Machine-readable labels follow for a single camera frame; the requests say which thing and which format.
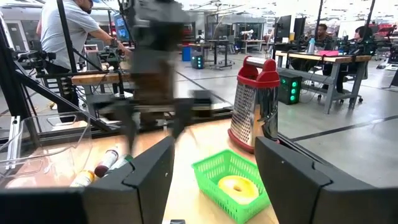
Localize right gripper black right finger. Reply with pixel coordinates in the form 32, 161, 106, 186
254, 136, 398, 224

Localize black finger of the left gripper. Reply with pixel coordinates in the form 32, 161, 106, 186
119, 107, 140, 153
171, 98, 195, 140

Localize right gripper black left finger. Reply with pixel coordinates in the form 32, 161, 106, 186
0, 136, 175, 224

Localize green-tipped ink bottle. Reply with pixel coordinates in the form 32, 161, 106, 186
104, 154, 134, 177

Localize red-tipped ink bottle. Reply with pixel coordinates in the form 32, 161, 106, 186
94, 149, 120, 179

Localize yellow ink bottle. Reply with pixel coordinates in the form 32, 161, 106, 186
70, 170, 95, 188

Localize computer tower teal lights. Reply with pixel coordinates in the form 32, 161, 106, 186
190, 55, 205, 70

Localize blue bin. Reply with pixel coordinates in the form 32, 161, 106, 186
181, 45, 192, 62

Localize wooden workbench with equipment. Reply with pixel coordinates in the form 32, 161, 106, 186
70, 70, 133, 87

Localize steel box grater red trim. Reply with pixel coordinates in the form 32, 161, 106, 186
228, 55, 280, 154

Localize green plastic basket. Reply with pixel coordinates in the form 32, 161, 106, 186
192, 149, 271, 224

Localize plain yellow donut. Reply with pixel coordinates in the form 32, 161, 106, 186
217, 175, 260, 205

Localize clear plastic tray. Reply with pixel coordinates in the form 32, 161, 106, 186
0, 111, 93, 189

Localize monitor with blue screen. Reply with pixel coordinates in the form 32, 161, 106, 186
113, 12, 131, 44

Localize computer tower green lights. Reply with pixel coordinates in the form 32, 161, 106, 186
277, 72, 303, 106

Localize silver aluminium extrusion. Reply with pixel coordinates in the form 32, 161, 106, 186
6, 115, 21, 170

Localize standing person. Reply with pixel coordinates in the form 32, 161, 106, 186
35, 0, 133, 114

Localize black monitor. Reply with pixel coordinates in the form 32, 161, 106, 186
293, 16, 307, 41
274, 14, 292, 44

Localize wooden workbench grey legs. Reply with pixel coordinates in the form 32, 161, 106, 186
275, 50, 373, 115

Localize seated person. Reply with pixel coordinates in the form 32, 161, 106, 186
340, 26, 374, 94
312, 23, 335, 47

